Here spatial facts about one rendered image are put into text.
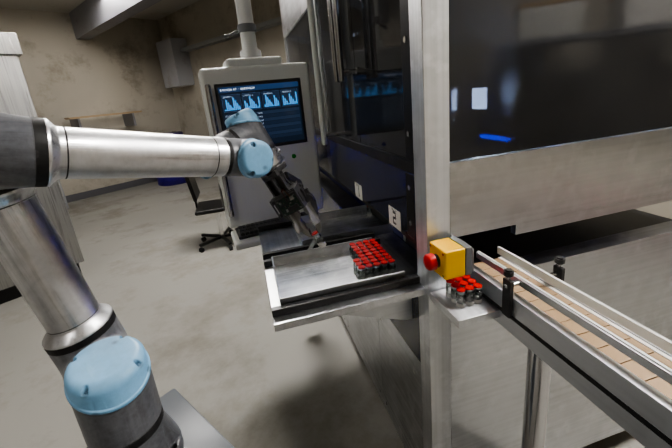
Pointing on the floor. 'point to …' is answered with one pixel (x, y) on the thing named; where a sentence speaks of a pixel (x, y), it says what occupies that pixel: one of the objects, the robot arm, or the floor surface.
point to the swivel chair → (208, 213)
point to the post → (431, 170)
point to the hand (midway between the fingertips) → (313, 229)
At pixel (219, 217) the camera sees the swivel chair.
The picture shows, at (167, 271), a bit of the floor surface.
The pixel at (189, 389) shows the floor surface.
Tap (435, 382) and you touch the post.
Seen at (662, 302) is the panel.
